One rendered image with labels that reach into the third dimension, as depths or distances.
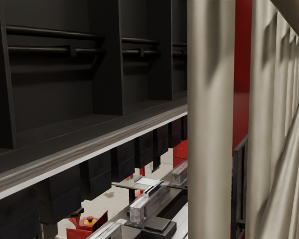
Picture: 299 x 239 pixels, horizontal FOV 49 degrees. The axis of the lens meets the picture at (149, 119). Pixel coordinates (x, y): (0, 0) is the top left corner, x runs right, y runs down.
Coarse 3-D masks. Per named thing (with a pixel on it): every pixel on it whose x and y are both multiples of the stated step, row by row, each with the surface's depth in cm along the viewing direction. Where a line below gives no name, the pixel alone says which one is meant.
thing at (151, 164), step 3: (159, 156) 185; (153, 159) 178; (156, 159) 181; (159, 159) 185; (150, 162) 178; (153, 162) 178; (156, 162) 181; (159, 162) 185; (150, 165) 178; (153, 165) 178; (156, 165) 182; (150, 168) 179; (153, 168) 178; (156, 168) 184; (153, 171) 181
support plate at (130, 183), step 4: (136, 176) 198; (144, 176) 197; (124, 180) 192; (128, 180) 192; (132, 180) 192; (112, 184) 187; (116, 184) 186; (120, 184) 185; (124, 184) 185; (128, 184) 185; (132, 184) 185; (136, 184) 185; (140, 184) 185; (144, 184) 184; (132, 188) 181; (136, 188) 180; (140, 188) 179; (144, 188) 179
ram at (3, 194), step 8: (168, 120) 186; (152, 128) 167; (136, 136) 152; (112, 144) 134; (120, 144) 140; (96, 152) 124; (80, 160) 116; (56, 168) 105; (64, 168) 108; (40, 176) 99; (48, 176) 102; (24, 184) 93; (8, 192) 88
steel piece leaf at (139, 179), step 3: (138, 177) 191; (141, 177) 195; (135, 180) 189; (138, 180) 191; (141, 180) 191; (144, 180) 190; (147, 180) 190; (150, 180) 190; (153, 180) 190; (156, 180) 190; (138, 183) 187; (141, 183) 186; (144, 183) 186; (147, 183) 186; (150, 183) 186
